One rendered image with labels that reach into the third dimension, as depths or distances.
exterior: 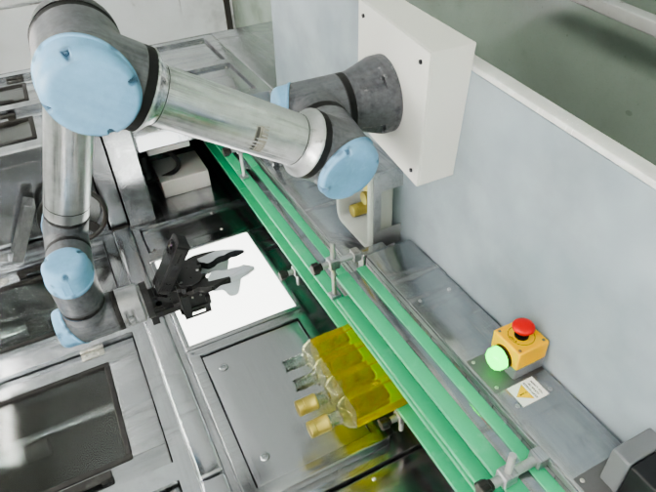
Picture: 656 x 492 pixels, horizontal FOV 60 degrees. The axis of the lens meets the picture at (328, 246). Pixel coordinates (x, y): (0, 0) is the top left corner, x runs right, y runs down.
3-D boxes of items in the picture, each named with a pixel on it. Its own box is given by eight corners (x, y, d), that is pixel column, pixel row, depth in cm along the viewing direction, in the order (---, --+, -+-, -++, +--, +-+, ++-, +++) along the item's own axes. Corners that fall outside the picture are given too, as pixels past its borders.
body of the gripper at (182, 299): (204, 287, 115) (145, 307, 111) (196, 254, 110) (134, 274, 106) (216, 310, 110) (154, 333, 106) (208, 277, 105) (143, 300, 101)
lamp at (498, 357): (493, 354, 106) (480, 361, 105) (496, 339, 103) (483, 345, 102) (510, 372, 103) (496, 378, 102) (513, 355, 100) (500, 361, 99)
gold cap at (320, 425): (322, 411, 117) (304, 420, 116) (328, 415, 114) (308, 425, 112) (328, 427, 117) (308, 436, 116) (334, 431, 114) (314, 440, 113)
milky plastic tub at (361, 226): (364, 208, 155) (336, 217, 152) (364, 134, 141) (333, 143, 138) (398, 242, 143) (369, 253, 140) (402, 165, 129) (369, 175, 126)
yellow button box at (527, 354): (518, 341, 110) (488, 354, 108) (524, 313, 105) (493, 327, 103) (544, 365, 105) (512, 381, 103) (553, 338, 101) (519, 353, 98)
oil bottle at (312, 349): (378, 326, 139) (299, 358, 132) (378, 309, 136) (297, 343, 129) (389, 341, 135) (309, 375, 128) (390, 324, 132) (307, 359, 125)
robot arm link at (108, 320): (52, 332, 95) (67, 359, 101) (118, 309, 98) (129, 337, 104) (45, 299, 99) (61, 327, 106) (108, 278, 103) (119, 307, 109)
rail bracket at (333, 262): (356, 283, 142) (311, 300, 138) (355, 229, 131) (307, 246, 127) (362, 290, 140) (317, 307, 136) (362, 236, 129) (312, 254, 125)
